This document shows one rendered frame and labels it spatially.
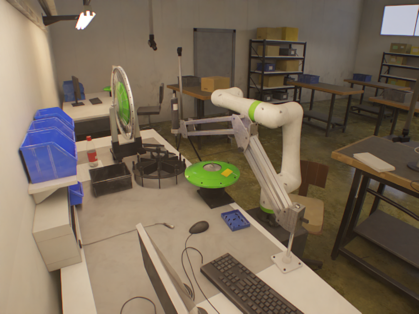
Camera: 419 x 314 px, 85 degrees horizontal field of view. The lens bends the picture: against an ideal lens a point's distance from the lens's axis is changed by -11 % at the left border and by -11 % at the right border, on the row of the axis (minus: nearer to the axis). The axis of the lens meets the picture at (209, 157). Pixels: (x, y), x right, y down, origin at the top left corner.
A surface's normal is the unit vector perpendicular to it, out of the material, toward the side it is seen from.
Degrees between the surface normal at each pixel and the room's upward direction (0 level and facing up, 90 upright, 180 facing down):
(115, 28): 90
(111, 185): 94
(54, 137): 88
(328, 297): 0
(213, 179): 21
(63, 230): 90
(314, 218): 0
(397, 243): 0
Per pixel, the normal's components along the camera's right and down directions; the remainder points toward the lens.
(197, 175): -0.26, -0.76
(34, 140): 0.47, 0.33
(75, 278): 0.00, -0.91
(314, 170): -0.50, 0.36
